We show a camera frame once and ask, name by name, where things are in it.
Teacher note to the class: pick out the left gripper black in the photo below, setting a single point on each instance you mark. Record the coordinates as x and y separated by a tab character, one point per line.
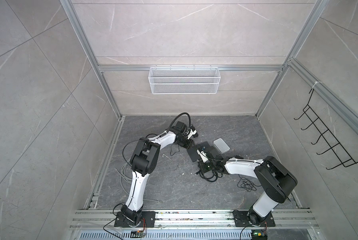
190	144

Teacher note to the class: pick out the dark grey network switch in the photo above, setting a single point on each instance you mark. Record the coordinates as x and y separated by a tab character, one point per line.
209	150

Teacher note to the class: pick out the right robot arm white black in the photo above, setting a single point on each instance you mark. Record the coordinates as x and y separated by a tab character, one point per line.
276	181

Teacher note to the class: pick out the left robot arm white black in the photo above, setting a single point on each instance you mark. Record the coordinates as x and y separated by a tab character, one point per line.
144	159

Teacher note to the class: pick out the white rectangular box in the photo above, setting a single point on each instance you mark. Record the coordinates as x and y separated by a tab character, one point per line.
221	145

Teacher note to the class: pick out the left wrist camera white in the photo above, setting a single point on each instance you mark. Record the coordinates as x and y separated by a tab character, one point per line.
191	132

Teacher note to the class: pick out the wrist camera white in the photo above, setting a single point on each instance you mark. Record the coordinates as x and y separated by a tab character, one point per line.
191	132
203	156

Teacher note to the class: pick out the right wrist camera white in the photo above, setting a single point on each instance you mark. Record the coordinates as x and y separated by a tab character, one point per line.
203	156

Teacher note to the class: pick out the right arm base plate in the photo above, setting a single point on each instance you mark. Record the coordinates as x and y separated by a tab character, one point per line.
242	220

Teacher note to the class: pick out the white wire mesh basket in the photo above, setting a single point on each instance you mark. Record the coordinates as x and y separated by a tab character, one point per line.
184	80

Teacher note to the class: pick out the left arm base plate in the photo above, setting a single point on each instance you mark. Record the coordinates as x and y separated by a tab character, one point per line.
147	217

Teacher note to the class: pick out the aluminium frame rail front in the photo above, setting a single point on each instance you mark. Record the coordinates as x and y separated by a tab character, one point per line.
195	219

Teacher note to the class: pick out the black wire hook rack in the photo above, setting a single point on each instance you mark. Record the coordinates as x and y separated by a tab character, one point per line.
326	136

